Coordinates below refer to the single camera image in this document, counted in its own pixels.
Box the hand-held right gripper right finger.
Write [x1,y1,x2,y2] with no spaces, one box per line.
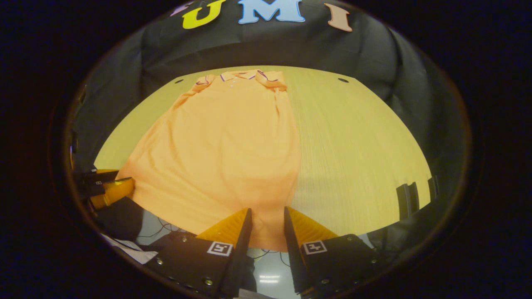
[283,206,387,297]

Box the orange T-shirt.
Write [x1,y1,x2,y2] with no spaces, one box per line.
[116,70,302,253]

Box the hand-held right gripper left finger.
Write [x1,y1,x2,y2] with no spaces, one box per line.
[143,208,254,299]

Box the white sheet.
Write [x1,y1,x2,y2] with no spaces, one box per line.
[102,233,159,265]

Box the dark cloth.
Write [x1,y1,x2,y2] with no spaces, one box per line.
[96,197,144,242]

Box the black floor cable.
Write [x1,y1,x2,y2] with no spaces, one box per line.
[137,216,192,243]

